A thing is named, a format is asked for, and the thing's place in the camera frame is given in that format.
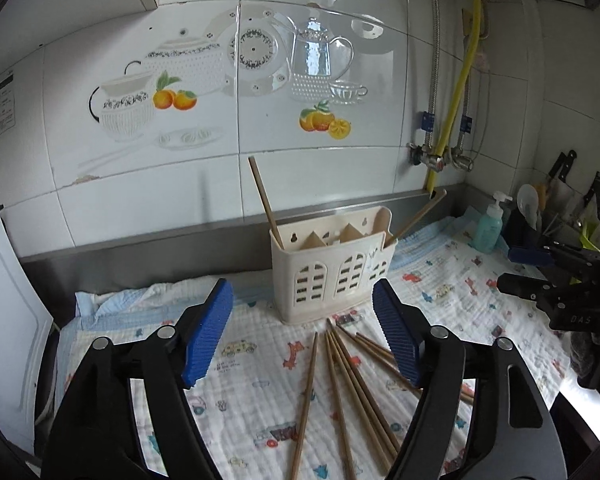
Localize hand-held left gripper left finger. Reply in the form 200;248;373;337
40;277;235;480

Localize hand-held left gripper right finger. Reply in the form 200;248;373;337
371;278;568;480

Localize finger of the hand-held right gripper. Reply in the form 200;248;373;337
496;272;600;312
508;242;600;268

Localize cream plastic chopstick holder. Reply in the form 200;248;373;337
270;206;395;325

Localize pile of wooden chopsticks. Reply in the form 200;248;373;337
289;318;476;480

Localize brown wooden chopstick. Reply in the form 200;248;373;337
248;156;284;250
384;189;447;248

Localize green plastic rack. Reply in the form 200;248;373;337
579;219;600;252

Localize black utensil holder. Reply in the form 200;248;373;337
507;207;545;252

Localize teal pump soap bottle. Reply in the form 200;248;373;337
470;191;513;254

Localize printed cartoon blanket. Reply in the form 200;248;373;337
55;215;581;480

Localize kitchen cleaver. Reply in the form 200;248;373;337
546;150;579;213

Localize dark cloth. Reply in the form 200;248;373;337
569;332;600;411

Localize metal pipe valves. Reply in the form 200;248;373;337
407;142;476;173

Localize white plastic board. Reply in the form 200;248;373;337
0;205;56;456

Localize black handled knife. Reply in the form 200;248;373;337
581;172;600;213

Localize yellow gas hose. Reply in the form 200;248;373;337
426;0;482;196

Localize braided metal hose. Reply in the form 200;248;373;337
416;0;443;161

